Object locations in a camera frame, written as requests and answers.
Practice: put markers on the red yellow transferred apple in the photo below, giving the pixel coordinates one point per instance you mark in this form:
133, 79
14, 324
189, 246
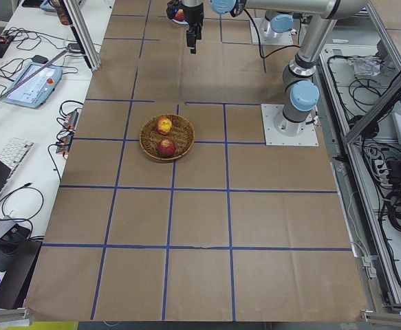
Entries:
164, 125

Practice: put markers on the light blue plate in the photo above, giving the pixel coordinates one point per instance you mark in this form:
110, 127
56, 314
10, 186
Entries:
180, 24

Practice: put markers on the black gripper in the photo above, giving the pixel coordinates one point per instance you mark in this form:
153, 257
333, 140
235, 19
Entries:
197, 15

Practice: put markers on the plate apple far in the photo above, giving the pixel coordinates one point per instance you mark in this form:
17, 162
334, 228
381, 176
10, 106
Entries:
179, 17

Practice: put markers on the blue teach pendant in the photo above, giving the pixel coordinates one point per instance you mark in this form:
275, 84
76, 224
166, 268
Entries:
36, 91

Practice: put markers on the white keyboard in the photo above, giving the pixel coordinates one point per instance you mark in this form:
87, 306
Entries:
15, 151

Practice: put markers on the metal rod green tip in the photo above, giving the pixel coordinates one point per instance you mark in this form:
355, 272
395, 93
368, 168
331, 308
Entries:
29, 71

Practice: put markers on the red apple in basket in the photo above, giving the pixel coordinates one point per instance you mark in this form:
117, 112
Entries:
166, 148

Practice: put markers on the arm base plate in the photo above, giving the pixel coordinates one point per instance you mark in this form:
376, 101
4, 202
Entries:
267, 35
278, 131

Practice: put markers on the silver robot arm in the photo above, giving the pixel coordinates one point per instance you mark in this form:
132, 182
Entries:
302, 94

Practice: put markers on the brown paper table cover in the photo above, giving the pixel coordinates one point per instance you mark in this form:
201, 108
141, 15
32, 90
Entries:
233, 231

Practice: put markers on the brown drink bottle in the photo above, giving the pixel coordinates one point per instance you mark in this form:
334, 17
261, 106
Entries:
61, 11

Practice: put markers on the aluminium frame post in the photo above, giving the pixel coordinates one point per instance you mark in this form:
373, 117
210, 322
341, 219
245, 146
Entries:
82, 35

